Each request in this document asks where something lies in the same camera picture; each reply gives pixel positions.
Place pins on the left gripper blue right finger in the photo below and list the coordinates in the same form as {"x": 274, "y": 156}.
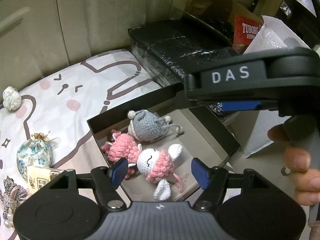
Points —
{"x": 212, "y": 181}

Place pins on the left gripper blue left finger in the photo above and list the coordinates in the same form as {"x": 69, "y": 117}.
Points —
{"x": 105, "y": 182}

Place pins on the pink crochet doll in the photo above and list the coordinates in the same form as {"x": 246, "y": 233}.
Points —
{"x": 155, "y": 165}

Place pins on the grey crochet mouse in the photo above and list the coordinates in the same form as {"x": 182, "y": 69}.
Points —
{"x": 146, "y": 126}

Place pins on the yellow tissue pack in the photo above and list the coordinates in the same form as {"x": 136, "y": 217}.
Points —
{"x": 38, "y": 177}

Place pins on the blue floral drawstring pouch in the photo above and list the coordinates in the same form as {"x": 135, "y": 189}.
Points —
{"x": 34, "y": 152}

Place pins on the striped rope toy with pearls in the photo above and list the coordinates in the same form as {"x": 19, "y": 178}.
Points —
{"x": 12, "y": 197}

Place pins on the white yarn ball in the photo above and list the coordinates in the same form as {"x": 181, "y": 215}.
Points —
{"x": 11, "y": 99}

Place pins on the person's right hand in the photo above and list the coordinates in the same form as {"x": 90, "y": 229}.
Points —
{"x": 305, "y": 179}

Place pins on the black cardboard box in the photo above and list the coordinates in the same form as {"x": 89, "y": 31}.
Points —
{"x": 204, "y": 135}

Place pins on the white bubble mailer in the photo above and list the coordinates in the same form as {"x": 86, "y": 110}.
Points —
{"x": 274, "y": 34}

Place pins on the red Tuborg carton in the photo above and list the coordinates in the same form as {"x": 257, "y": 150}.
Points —
{"x": 245, "y": 30}

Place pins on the cartoon bunny bed sheet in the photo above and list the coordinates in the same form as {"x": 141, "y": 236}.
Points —
{"x": 61, "y": 104}

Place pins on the brown cardboard box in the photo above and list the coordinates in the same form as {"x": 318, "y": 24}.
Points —
{"x": 211, "y": 22}

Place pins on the black wrapped package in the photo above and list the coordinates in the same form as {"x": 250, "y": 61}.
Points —
{"x": 165, "y": 49}

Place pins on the cream cabinet with doors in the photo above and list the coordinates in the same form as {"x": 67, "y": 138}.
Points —
{"x": 40, "y": 37}

